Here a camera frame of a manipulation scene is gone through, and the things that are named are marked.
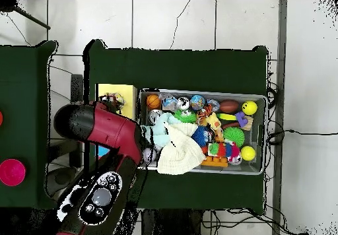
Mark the green spiky ball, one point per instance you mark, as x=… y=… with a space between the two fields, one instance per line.
x=233 y=136

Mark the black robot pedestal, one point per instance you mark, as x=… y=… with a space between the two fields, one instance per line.
x=174 y=224

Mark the pink disc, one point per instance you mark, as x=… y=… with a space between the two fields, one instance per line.
x=11 y=172

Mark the cream yellow cloth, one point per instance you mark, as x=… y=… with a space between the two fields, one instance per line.
x=179 y=150

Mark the mint green cloth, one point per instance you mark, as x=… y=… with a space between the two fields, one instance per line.
x=161 y=129

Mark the small orange basketball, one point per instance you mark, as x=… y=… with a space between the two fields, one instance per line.
x=153 y=101

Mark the black tripod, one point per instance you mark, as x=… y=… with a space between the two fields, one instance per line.
x=8 y=6

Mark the colourful polka dot cloth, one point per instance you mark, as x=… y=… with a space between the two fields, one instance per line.
x=112 y=100

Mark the multicolour fuzzy caterpillar toy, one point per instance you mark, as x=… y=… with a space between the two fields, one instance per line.
x=224 y=150

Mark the red disc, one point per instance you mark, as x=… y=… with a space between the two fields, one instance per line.
x=1 y=118

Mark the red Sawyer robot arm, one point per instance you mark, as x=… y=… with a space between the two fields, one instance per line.
x=111 y=129

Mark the yellow smiley ball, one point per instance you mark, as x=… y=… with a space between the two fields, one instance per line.
x=249 y=107

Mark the globe print ball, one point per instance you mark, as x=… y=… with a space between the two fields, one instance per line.
x=197 y=101

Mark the wooden box with three holes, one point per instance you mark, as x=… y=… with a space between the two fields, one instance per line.
x=124 y=90

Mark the side table with green cloth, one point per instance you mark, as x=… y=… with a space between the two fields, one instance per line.
x=26 y=113

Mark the brown toy football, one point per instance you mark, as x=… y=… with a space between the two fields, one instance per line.
x=229 y=106

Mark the clear mesh bin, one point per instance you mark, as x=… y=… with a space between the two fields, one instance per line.
x=259 y=166

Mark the green fuzzy toy with eyes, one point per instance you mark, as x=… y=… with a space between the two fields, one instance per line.
x=185 y=116

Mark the plain yellow ball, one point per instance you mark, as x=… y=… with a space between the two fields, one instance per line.
x=247 y=153

